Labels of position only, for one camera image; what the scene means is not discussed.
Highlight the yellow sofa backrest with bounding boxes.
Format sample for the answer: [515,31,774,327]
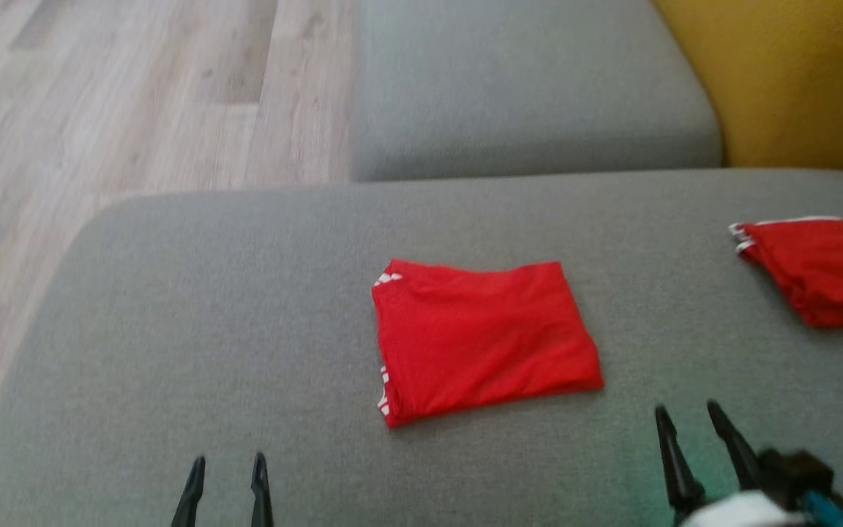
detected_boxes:
[651,0,843,182]

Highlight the small grey sofa cushion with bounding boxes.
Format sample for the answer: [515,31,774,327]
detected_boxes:
[348,0,724,183]

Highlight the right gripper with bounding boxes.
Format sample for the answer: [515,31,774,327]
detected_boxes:
[653,400,809,527]

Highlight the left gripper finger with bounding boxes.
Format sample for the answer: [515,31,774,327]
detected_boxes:
[250,452,276,527]
[171,455,207,527]

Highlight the large grey sofa seat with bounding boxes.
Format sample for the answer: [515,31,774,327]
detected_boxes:
[0,168,843,527]

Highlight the folded red garment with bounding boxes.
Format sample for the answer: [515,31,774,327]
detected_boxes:
[727,216,843,333]

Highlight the blue cable connector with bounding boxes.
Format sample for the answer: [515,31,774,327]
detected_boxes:
[801,489,843,527]

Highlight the red white-trimmed shirt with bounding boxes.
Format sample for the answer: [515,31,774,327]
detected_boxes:
[370,258,606,430]

